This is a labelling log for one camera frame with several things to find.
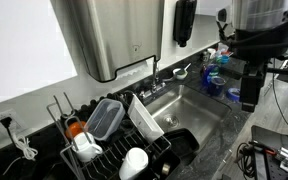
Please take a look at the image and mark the small dark jar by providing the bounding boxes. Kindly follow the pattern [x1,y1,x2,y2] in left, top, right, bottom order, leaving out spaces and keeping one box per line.
[201,50,211,63]

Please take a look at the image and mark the black power plug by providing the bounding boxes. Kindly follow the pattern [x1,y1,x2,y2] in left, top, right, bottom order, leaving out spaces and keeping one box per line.
[0,116,13,130]

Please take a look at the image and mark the black wall soap dispenser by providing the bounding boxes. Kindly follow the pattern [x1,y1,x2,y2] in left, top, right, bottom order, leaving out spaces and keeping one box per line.
[172,0,198,48]

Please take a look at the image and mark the sink drain strainer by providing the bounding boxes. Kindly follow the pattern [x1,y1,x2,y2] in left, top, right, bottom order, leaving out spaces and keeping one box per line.
[163,113,181,129]

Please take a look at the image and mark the black equipment case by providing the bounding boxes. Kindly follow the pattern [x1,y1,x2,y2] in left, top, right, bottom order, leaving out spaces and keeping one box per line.
[250,124,288,180]

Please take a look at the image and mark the white coiled cord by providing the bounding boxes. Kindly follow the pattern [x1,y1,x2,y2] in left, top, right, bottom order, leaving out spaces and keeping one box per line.
[2,128,39,176]

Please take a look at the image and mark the white mug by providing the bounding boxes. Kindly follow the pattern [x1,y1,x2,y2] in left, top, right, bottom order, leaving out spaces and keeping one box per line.
[71,131,104,163]

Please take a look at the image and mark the small white bottle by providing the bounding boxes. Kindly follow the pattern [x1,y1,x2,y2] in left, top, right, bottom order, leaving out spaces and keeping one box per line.
[206,47,217,61]

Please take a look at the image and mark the white wall outlet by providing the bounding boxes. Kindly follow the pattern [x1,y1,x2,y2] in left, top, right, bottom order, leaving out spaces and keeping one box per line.
[0,108,28,135]

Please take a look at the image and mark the orange cup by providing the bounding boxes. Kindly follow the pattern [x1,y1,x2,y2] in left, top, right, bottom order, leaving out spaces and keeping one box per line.
[64,120,88,139]

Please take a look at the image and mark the steel paper towel dispenser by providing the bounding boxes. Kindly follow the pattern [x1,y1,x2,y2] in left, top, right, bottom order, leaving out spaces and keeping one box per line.
[68,0,167,83]

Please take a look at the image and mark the stainless steel sink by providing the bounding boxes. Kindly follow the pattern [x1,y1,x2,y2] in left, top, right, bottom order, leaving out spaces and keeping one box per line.
[143,83,233,158]

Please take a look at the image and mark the blue tape roll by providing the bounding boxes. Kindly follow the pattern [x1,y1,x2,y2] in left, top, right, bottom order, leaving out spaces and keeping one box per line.
[226,87,242,103]

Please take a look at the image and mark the teal container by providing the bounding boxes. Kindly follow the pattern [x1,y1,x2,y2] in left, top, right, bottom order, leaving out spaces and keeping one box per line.
[217,54,231,66]

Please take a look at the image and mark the black tangled cables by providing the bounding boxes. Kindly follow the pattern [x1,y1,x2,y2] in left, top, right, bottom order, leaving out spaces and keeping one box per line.
[235,141,256,179]

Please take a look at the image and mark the clear plastic container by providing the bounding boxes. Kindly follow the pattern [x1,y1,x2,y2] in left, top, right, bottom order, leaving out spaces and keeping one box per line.
[84,98,126,142]

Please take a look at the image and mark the white paper towel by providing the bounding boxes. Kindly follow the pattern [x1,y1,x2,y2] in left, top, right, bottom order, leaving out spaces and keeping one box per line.
[115,58,150,81]

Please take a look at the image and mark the red white packet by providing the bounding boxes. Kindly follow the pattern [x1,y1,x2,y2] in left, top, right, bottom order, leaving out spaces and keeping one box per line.
[217,42,234,56]

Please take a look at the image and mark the black utensil caddy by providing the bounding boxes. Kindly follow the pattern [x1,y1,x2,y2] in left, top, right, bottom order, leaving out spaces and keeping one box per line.
[150,149,182,180]

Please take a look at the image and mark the blue plastic cup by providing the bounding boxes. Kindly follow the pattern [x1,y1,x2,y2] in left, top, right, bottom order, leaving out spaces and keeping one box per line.
[209,75,227,98]

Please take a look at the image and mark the black wire dish rack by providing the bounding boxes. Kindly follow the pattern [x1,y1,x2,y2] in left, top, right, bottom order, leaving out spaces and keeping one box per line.
[45,91,182,180]

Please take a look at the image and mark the white wall cabinet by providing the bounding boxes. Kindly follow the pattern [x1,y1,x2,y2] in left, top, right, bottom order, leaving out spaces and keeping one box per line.
[195,0,218,16]

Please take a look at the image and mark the small metal cup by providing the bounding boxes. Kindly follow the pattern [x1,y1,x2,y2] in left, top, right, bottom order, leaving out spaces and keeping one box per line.
[160,162,172,177]

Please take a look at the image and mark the chrome sink faucet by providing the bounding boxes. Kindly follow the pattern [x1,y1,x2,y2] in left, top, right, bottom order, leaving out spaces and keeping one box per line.
[138,55,177,101]

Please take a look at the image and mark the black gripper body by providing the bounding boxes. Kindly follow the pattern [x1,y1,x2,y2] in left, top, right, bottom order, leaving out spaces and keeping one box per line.
[239,63,268,105]

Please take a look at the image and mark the black table bar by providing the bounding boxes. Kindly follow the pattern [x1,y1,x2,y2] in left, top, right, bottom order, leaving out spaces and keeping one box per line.
[267,66,288,79]

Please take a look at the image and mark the red handled tool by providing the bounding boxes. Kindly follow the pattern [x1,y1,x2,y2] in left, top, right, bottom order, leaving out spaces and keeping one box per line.
[248,140,279,156]

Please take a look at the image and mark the white tumbler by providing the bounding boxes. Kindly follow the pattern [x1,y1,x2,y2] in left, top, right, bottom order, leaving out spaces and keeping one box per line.
[118,147,149,180]

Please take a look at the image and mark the white bowl with food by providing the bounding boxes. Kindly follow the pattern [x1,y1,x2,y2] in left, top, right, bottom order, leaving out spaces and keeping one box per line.
[172,67,189,81]

